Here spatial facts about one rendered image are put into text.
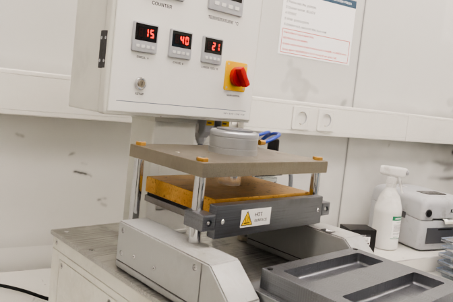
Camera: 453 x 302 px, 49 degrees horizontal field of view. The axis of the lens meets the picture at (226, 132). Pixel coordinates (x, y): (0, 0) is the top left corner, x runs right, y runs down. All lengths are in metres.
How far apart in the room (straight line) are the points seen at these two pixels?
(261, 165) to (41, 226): 0.70
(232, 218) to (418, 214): 1.02
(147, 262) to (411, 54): 1.43
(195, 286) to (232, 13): 0.52
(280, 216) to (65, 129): 0.66
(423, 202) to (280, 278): 1.06
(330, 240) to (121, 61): 0.44
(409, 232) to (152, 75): 1.06
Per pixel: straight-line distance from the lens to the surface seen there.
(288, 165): 0.76
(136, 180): 0.77
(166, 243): 0.66
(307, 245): 0.85
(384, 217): 1.56
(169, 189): 0.75
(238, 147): 0.75
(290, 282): 0.60
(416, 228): 1.63
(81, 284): 0.86
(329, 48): 1.63
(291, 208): 0.76
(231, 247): 0.91
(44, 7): 1.23
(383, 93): 1.82
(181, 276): 0.64
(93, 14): 0.86
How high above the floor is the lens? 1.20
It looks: 4 degrees down
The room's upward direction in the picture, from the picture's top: 6 degrees clockwise
